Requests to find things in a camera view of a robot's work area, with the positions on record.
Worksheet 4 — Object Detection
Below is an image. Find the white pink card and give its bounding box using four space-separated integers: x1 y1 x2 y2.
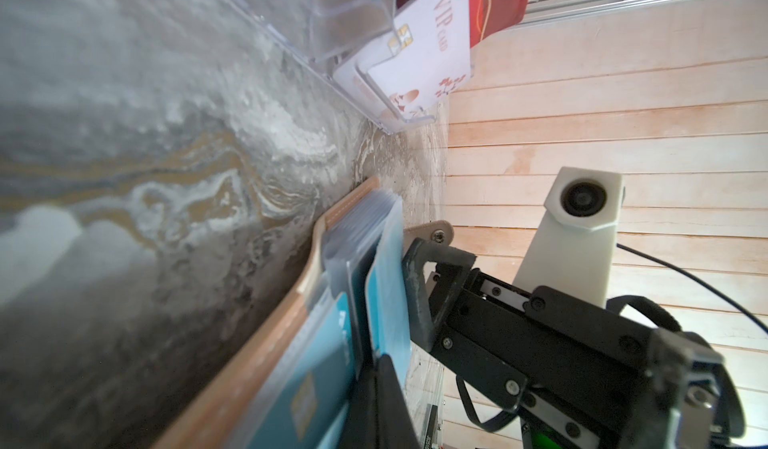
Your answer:
333 0 471 133

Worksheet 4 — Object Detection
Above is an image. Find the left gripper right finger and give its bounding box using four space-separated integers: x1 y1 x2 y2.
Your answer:
376 354 420 449

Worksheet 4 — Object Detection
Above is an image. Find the clear acrylic card stand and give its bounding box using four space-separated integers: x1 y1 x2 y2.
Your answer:
191 0 475 135

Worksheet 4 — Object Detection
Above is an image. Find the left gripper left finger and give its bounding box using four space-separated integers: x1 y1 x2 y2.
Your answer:
337 364 378 449

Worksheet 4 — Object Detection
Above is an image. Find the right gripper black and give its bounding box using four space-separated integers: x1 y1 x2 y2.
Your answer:
402 237 744 448

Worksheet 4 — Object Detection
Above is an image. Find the teal card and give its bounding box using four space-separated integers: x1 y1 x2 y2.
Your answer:
237 293 355 448
365 199 411 389

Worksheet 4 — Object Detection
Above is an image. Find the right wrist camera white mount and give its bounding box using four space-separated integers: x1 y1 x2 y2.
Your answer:
513 167 625 307

